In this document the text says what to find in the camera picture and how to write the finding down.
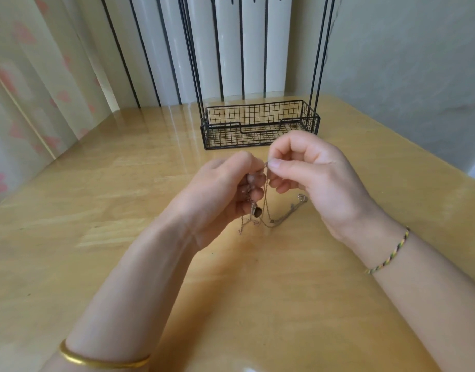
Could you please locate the black wire jewelry rack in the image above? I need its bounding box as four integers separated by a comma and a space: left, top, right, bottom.
178, 0, 347, 151

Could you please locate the braided cord bracelet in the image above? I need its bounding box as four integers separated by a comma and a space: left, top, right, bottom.
365, 227, 412, 276

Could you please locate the person's right hand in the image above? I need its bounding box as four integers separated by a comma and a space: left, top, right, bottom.
265, 130, 406, 270

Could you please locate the person's left forearm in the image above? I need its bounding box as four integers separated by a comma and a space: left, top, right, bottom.
38, 211, 200, 372

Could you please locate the chain necklace with pendant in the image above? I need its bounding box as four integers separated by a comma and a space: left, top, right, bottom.
236, 162, 310, 236

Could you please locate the white black-striped curtain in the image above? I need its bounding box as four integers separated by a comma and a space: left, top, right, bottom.
73, 0, 294, 110

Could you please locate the pink floral curtain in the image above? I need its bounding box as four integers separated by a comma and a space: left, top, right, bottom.
0, 0, 120, 208

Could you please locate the person's left hand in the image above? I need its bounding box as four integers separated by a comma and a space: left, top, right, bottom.
164, 150, 268, 254

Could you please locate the gold bangle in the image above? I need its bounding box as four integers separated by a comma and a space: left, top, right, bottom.
58, 339, 153, 370

